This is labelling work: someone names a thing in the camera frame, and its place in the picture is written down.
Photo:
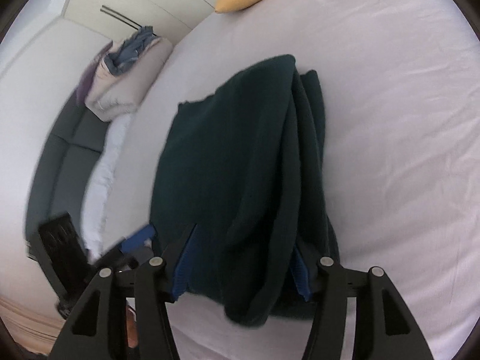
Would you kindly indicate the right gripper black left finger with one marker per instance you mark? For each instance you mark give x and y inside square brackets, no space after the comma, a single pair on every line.
[97,327]

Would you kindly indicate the white quilt at bedside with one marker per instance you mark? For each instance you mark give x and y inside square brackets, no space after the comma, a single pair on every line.
[93,211]

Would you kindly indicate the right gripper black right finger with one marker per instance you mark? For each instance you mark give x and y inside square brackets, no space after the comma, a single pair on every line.
[385,328]

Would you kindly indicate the folded beige duvet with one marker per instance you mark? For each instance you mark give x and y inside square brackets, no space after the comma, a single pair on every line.
[110,96]

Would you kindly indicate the purple cushion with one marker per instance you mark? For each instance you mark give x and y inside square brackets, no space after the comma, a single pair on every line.
[87,77]

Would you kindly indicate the dark green knit sweater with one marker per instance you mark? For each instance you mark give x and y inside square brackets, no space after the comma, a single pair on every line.
[243,168]

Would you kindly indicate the white bed sheet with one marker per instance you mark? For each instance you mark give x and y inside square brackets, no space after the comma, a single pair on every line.
[400,80]

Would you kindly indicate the person's left hand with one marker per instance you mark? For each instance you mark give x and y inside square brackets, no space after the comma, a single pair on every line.
[131,326]

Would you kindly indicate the blue grey crumpled cloth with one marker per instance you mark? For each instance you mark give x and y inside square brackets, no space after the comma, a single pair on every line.
[123,58]

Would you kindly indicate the dark grey sofa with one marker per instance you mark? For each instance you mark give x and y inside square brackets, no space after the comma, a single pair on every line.
[69,156]

